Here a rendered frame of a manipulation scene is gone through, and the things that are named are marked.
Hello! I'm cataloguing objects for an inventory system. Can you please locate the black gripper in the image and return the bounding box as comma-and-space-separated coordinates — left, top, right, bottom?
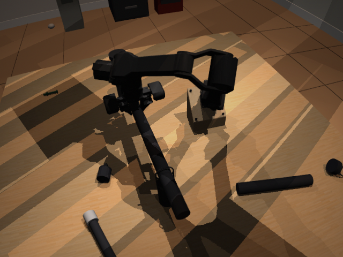
103, 81, 165, 115

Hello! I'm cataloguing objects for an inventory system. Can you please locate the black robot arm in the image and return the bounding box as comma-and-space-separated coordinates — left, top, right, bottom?
92, 49, 238, 111

